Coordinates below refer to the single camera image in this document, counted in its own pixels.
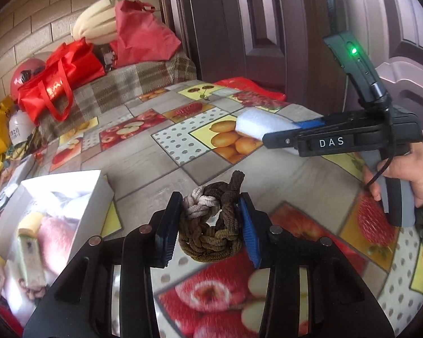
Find white wireless charger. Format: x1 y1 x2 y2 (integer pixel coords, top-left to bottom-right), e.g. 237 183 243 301
0 186 16 212

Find fruit print tablecloth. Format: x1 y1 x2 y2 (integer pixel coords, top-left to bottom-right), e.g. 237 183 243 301
0 79 423 338

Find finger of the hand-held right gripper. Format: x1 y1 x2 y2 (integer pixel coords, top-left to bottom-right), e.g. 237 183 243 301
298 120 327 130
262 129 300 149

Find brown wooden door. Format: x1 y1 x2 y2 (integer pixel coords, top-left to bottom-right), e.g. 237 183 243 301
155 0 423 113

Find red plastic bag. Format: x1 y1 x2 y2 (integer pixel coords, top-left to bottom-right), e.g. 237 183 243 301
215 78 286 101

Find white cloth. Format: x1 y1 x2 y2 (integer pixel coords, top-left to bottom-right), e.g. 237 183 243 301
49 189 90 219

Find red tote bag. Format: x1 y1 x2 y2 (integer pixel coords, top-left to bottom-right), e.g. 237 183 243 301
17 39 106 125

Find coral red fabric bag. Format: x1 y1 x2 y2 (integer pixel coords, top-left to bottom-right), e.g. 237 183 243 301
109 0 182 67

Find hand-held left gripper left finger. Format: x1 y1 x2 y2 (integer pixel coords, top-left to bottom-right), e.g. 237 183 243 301
23 191 184 338

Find white helmet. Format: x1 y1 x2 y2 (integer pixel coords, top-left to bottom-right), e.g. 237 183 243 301
8 111 34 145

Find white box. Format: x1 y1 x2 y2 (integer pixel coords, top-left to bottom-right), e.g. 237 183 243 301
0 170 115 328

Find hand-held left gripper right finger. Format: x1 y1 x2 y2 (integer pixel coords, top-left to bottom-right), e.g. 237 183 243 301
238 192 392 338

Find white foam block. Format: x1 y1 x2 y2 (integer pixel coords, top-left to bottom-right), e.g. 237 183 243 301
235 109 302 156

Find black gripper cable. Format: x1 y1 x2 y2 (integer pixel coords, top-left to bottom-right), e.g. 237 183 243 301
365 83 399 188

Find green scouring sponge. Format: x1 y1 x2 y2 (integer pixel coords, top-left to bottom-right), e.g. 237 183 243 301
16 230 46 287

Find cream foam sheets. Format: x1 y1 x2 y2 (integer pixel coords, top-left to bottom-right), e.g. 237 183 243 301
71 0 118 46

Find red helmet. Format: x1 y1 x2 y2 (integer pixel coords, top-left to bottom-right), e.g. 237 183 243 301
10 58 48 97

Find brown braided rope knot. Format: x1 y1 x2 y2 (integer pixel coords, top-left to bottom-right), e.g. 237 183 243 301
178 170 247 263

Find pink plush cloth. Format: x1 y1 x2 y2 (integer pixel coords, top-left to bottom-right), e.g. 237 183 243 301
39 215 81 273

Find plaid cloth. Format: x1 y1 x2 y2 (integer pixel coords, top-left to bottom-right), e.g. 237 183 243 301
32 51 198 141

